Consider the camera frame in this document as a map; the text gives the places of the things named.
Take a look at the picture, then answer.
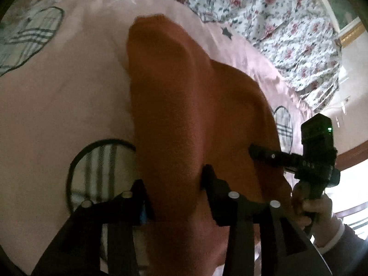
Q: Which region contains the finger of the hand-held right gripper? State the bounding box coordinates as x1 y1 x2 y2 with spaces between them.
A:
249 144 302 173

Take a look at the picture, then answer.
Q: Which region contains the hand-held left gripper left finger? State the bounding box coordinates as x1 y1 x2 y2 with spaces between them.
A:
32 180 157 276

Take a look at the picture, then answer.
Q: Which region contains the person's right hand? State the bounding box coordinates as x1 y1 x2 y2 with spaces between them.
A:
290 182 334 248

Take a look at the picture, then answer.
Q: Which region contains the gold framed picture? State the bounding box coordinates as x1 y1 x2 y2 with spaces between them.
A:
306 0 367 45

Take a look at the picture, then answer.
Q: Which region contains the orange knit sweater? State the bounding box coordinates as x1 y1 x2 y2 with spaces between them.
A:
125 14 296 276

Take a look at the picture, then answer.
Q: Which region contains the wooden bed frame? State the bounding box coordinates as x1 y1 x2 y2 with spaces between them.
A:
335 141 368 171

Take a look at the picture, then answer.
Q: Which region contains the pink bed sheet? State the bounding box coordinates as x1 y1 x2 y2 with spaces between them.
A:
0 0 317 276

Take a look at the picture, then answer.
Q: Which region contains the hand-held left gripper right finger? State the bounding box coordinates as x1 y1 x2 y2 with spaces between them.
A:
201 164 332 276

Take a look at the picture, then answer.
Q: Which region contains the person's right forearm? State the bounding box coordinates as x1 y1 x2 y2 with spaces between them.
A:
312 218 368 276

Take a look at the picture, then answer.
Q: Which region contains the small-flower print quilt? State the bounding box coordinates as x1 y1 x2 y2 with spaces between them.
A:
124 0 345 113

